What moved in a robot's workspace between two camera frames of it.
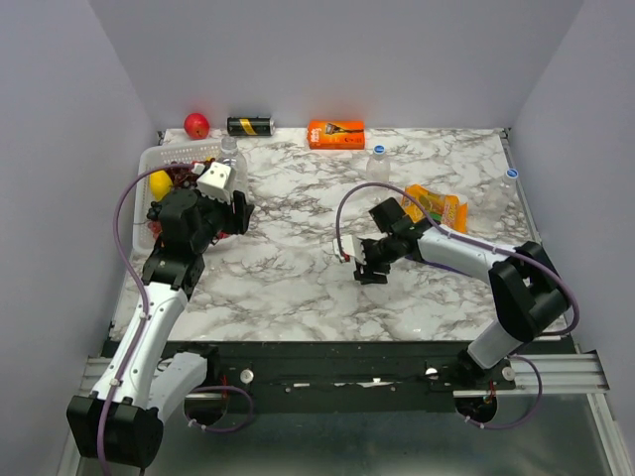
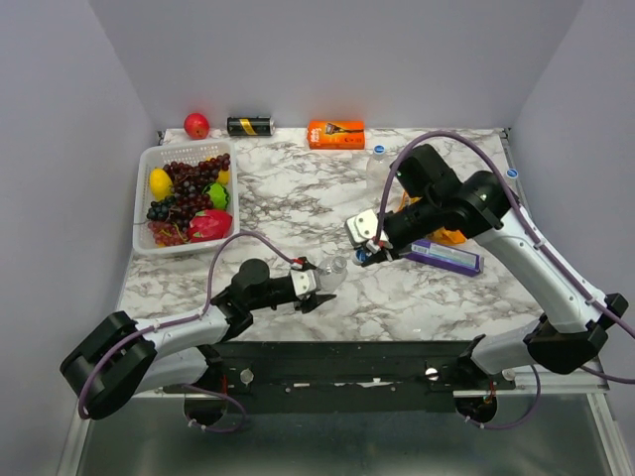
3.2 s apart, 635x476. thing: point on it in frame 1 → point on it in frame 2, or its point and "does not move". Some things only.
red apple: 196,126 does not move
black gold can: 250,126 does not move
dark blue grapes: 154,211 does not move
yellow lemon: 161,182 does not move
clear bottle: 237,163 → 329,276
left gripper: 238,222 → 313,302
